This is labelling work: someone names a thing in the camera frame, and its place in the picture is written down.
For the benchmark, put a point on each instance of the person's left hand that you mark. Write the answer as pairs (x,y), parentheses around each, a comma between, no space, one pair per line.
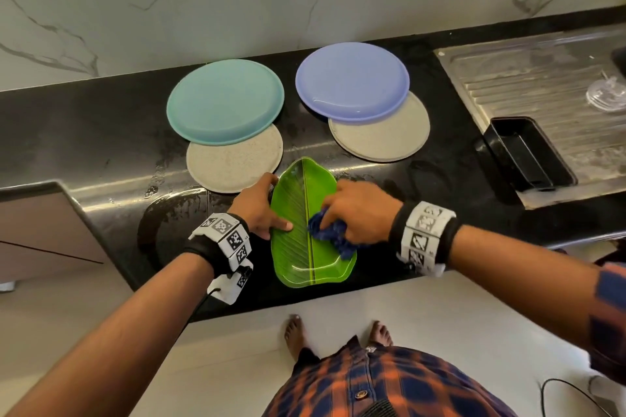
(256,208)

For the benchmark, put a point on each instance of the person's right hand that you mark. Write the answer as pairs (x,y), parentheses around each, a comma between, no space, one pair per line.
(364,211)

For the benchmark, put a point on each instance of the blue striped cloth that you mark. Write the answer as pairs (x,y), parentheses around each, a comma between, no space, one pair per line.
(334,236)

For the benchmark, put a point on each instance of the speckled white plate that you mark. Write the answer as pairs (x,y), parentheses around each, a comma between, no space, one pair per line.
(230,167)
(391,138)

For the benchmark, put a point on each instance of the green plate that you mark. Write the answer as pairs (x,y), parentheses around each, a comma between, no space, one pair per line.
(298,255)

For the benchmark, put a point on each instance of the teal plate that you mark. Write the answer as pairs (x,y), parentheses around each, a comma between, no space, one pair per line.
(225,102)

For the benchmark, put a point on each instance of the lavender plate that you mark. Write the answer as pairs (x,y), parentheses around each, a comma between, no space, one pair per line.
(352,81)

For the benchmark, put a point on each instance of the person's left forearm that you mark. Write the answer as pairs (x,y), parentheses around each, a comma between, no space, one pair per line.
(108,343)

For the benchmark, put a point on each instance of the person's right forearm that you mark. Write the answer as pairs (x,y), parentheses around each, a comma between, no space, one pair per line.
(528,280)

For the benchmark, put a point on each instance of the person's right foot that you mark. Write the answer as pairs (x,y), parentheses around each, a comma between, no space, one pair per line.
(381,334)

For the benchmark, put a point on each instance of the person's foot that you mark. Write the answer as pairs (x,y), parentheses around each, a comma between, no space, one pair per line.
(294,336)
(381,334)

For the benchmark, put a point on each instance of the person's left foot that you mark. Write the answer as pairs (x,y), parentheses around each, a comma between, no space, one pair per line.
(294,336)

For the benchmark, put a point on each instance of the left wrist marker band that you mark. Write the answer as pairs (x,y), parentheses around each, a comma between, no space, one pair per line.
(220,243)

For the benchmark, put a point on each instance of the black plastic tray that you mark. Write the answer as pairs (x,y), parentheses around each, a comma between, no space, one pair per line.
(528,156)

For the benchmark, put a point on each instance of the blue orange plaid shirt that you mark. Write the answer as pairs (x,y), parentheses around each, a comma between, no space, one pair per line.
(391,387)

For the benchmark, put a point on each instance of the steel sink drainboard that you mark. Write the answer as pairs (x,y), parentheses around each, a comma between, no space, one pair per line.
(518,70)

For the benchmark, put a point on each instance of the brown lower drawer unit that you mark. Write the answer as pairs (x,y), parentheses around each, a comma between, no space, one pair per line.
(39,236)

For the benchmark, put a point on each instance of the clear plastic lid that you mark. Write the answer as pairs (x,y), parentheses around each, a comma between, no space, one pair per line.
(608,94)

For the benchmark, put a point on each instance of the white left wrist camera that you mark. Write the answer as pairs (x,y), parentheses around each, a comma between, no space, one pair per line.
(230,287)

